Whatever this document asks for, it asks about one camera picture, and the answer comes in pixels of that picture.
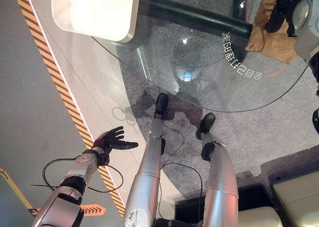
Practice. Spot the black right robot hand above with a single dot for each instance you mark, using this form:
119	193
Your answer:
280	13

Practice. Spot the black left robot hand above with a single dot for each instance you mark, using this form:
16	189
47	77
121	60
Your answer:
109	142

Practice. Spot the brown cloth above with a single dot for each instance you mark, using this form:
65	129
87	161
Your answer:
261	35

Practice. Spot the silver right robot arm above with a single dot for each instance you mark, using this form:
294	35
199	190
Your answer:
306	30

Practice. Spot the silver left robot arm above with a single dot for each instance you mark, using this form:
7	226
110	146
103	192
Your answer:
63	208

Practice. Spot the white basket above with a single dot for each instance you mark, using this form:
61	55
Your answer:
94	10

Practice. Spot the silver left robot leg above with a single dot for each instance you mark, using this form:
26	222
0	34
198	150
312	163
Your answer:
147	184

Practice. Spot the silver robot leg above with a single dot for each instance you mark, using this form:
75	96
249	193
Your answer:
221	187
147	184

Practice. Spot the dark left robot foot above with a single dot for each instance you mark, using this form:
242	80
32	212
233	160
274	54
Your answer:
161	103

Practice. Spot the dark robot foot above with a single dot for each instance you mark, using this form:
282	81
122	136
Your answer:
205	124
161	103

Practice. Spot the orange arrow floor sticker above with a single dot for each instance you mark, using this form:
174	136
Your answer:
93	210

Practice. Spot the orange black hazard tape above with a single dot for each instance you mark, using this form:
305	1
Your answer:
57	82

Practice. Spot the dark right robot foot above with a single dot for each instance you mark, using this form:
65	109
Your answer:
205	124

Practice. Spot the silver right robot leg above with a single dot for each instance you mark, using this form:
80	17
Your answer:
221	187

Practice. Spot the beige sofa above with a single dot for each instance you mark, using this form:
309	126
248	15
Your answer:
299	199

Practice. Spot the black metal table frame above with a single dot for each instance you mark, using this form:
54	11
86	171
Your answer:
199	17

